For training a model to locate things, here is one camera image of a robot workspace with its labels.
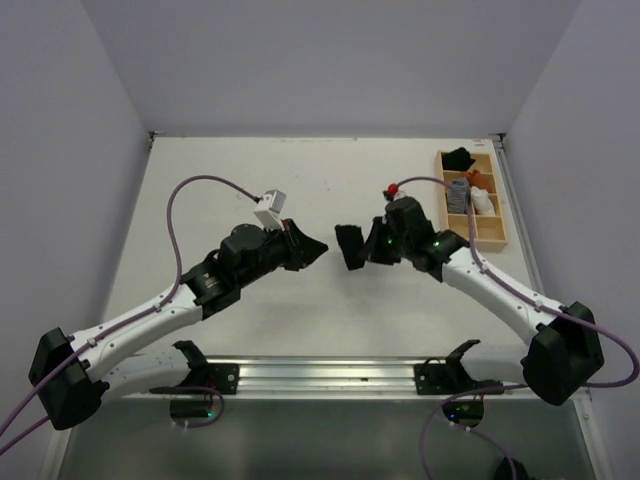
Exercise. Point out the grey patterned rolled cloth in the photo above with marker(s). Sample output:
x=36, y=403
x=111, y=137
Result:
x=458, y=196

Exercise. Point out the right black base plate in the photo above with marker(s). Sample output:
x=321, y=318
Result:
x=446, y=377

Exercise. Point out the orange rolled cloth in tray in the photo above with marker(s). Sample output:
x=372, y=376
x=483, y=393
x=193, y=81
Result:
x=479, y=180

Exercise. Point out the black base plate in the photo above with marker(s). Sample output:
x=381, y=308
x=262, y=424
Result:
x=446, y=377
x=209, y=379

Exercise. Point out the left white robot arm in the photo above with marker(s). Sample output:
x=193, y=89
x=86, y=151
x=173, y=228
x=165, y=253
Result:
x=74, y=375

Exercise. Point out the black underwear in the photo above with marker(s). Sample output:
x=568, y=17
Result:
x=350, y=241

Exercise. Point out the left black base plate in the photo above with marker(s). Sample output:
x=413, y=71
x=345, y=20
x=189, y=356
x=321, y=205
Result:
x=209, y=379

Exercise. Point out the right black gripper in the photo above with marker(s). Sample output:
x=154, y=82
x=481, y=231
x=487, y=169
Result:
x=371, y=245

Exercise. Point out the white rolled cloth in tray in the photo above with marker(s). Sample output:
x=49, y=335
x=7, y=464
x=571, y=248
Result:
x=481, y=202

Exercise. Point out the wooden compartment organizer tray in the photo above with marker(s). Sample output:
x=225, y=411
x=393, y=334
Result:
x=470, y=200

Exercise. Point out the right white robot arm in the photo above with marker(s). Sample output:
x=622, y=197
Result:
x=559, y=351

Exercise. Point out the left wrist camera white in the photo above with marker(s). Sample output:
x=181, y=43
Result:
x=268, y=209

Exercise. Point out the black object bottom right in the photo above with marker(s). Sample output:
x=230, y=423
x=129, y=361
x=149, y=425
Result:
x=511, y=469

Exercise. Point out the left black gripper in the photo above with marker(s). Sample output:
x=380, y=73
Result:
x=301, y=248

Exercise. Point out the black rolled cloth in tray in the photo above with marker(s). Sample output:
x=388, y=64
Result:
x=459, y=159

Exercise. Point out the aluminium mounting rail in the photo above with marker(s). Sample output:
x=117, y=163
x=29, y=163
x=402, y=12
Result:
x=303, y=377

